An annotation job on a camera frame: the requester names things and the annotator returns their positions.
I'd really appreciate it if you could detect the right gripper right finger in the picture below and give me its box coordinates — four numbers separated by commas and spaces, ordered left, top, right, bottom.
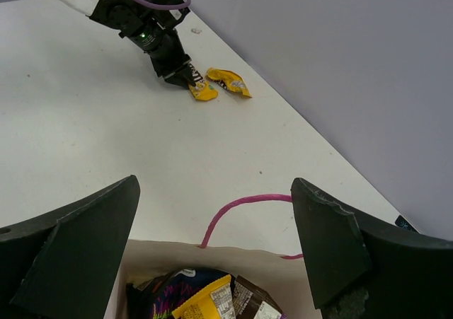
291, 178, 452, 318

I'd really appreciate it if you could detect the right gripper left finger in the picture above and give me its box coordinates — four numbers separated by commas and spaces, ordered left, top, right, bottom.
1, 175, 140, 318

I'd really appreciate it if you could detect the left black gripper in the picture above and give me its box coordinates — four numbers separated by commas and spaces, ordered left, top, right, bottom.
123, 14, 196, 89

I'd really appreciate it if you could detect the yellow m&m packet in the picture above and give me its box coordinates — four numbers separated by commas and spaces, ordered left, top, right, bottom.
188, 63, 218, 102
206, 68, 252, 98

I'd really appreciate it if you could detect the purple chips bag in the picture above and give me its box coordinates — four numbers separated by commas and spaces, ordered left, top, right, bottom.
126, 267, 227, 319

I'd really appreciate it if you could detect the pink paper bag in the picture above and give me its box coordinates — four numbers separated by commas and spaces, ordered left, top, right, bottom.
104, 194, 321, 318

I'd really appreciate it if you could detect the yellow snack bar packet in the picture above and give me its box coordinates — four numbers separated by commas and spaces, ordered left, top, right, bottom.
172, 274, 236, 319

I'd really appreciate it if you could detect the brown chocolate bar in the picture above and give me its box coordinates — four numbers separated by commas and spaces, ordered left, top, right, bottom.
232, 276, 287, 319

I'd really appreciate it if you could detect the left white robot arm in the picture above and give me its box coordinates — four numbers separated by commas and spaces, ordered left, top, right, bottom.
58, 0, 196, 88

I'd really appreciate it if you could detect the yellow M&M packet top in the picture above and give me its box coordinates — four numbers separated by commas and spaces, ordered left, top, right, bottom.
206, 68, 252, 98

